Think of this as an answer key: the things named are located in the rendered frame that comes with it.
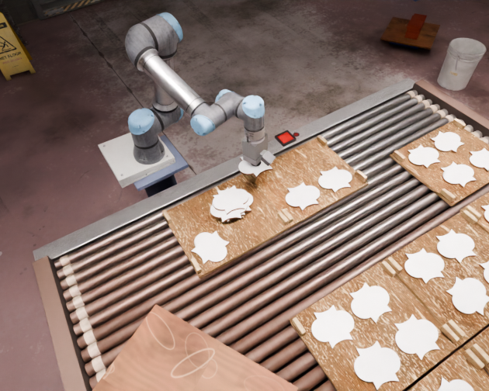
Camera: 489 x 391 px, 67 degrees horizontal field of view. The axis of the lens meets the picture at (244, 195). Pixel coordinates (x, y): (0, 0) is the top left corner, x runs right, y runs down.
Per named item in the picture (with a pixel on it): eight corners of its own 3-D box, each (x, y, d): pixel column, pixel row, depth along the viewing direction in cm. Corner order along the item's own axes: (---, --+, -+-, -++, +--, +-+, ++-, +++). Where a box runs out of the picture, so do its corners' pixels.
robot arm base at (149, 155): (128, 150, 182) (123, 135, 174) (156, 139, 188) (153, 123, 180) (142, 169, 174) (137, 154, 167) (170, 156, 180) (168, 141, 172)
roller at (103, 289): (70, 305, 138) (64, 299, 134) (438, 113, 194) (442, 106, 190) (73, 316, 135) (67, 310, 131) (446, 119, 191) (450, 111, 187)
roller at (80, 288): (66, 294, 141) (60, 288, 137) (431, 108, 196) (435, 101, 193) (70, 304, 138) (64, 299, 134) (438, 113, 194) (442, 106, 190)
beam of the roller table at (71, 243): (39, 257, 154) (32, 250, 149) (405, 85, 213) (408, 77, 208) (43, 273, 149) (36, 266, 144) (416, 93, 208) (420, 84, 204)
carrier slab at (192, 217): (162, 215, 156) (161, 212, 155) (244, 174, 168) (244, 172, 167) (199, 278, 137) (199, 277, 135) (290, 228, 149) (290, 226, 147)
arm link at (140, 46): (109, 28, 126) (208, 126, 121) (134, 16, 131) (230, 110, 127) (109, 53, 136) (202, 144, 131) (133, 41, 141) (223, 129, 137)
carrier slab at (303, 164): (245, 174, 168) (245, 171, 167) (317, 139, 180) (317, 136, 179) (290, 228, 149) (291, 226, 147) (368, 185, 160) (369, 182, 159)
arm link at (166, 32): (145, 123, 178) (132, 17, 132) (168, 108, 185) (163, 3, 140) (162, 137, 175) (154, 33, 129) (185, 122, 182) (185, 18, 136)
